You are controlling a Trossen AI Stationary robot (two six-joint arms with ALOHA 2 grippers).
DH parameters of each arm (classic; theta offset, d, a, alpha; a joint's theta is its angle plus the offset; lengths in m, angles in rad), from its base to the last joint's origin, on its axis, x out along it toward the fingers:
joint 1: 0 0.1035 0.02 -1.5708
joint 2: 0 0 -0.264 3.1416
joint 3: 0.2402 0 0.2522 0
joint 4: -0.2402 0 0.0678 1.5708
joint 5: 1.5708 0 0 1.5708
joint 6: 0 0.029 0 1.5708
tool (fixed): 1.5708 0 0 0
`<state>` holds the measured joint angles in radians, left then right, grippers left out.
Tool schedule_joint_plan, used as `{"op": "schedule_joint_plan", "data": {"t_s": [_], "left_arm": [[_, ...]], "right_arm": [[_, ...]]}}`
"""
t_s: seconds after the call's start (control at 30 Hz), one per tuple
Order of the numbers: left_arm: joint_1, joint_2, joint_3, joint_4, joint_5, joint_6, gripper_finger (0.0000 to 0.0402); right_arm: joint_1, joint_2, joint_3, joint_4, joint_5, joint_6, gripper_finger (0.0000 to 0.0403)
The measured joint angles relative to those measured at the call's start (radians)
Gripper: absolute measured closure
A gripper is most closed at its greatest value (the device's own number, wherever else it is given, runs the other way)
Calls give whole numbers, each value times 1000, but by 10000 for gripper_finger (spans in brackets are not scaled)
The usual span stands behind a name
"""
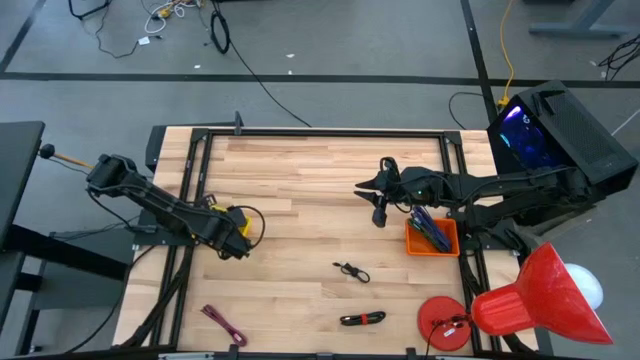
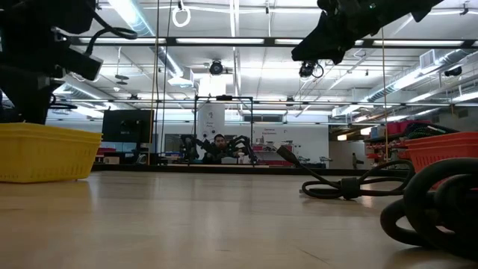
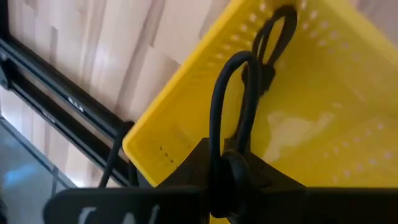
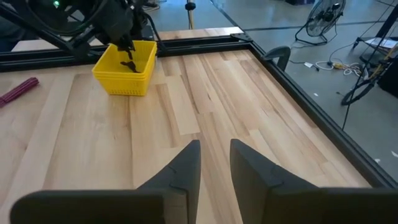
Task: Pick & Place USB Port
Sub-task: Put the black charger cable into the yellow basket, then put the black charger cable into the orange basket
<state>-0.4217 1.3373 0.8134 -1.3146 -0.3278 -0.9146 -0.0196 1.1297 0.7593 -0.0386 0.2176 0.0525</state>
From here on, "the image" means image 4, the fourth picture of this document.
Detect grey table clamp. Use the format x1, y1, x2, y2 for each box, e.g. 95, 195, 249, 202
261, 45, 292, 72

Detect white floor cable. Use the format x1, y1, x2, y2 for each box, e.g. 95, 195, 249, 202
315, 60, 363, 77

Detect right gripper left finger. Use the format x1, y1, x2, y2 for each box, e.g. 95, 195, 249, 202
9, 139, 202, 224

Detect yellow plastic basket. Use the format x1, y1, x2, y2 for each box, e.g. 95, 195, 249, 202
91, 40, 158, 96

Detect black floor fan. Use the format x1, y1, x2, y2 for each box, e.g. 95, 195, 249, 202
294, 0, 346, 47

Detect black coiled floor cable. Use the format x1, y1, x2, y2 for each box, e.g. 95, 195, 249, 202
340, 6, 398, 131

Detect black cable with end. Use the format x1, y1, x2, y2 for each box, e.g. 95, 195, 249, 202
119, 50, 140, 74

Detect black metal stand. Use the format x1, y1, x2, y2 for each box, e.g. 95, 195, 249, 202
353, 6, 398, 98

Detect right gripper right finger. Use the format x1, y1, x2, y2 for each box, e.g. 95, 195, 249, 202
229, 139, 398, 224

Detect black cable with white adapter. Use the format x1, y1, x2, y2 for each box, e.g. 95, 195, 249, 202
303, 61, 320, 72

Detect pole with black knob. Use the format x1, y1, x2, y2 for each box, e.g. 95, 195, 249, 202
185, 0, 197, 30

